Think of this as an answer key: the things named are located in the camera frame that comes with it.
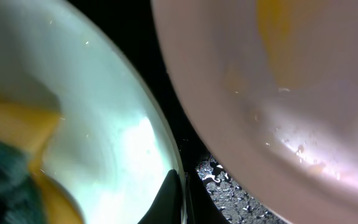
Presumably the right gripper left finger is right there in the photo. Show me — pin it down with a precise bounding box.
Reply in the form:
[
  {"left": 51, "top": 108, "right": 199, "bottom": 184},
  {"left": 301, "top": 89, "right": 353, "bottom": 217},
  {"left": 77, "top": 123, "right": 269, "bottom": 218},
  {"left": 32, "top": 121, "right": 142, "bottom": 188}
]
[{"left": 139, "top": 169, "right": 183, "bottom": 224}]

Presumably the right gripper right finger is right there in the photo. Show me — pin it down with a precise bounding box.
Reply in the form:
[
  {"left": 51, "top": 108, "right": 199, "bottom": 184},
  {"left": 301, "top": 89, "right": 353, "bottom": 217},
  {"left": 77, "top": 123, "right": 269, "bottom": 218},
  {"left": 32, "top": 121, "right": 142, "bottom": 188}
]
[{"left": 185, "top": 174, "right": 229, "bottom": 224}]

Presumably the mint green plate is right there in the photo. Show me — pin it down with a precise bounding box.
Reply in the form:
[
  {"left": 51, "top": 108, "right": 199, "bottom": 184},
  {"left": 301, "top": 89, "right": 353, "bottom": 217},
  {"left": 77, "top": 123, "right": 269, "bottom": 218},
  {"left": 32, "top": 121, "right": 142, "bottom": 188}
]
[{"left": 0, "top": 1, "right": 183, "bottom": 223}]

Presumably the pink white plate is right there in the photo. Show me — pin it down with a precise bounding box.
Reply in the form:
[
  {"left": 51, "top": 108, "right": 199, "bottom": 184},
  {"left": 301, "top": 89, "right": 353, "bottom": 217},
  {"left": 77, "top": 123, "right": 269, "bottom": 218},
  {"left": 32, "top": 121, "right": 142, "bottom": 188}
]
[{"left": 152, "top": 0, "right": 358, "bottom": 223}]

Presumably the green yellow sponge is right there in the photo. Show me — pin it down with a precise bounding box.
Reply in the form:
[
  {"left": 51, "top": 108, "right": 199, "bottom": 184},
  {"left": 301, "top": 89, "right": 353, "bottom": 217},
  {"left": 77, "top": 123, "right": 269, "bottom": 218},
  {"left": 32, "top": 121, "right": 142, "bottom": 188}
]
[{"left": 0, "top": 99, "right": 83, "bottom": 224}]

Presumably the round black tray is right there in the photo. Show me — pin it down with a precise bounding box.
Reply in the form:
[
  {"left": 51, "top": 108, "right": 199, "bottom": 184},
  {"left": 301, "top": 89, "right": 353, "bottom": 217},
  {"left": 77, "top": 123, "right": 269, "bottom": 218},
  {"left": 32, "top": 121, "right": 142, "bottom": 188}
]
[{"left": 71, "top": 0, "right": 282, "bottom": 223}]

